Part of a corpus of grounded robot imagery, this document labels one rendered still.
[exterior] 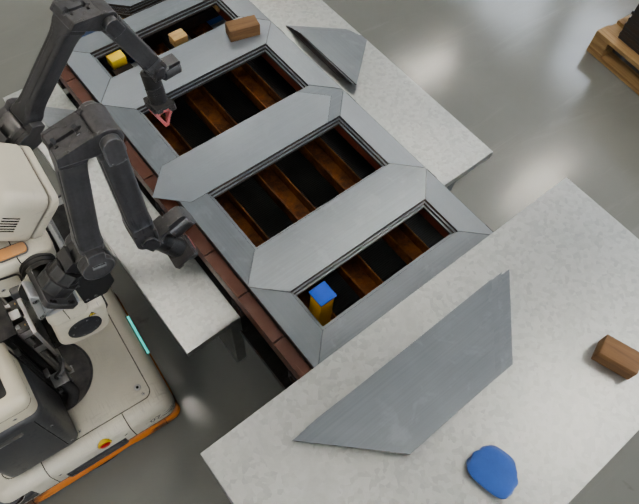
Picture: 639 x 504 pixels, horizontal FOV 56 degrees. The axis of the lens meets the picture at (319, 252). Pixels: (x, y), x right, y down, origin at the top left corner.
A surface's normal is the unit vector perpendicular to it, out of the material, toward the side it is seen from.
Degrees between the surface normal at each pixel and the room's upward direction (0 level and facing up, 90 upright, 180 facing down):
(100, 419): 0
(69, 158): 90
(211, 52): 0
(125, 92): 0
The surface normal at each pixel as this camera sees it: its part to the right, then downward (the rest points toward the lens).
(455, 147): 0.05, -0.48
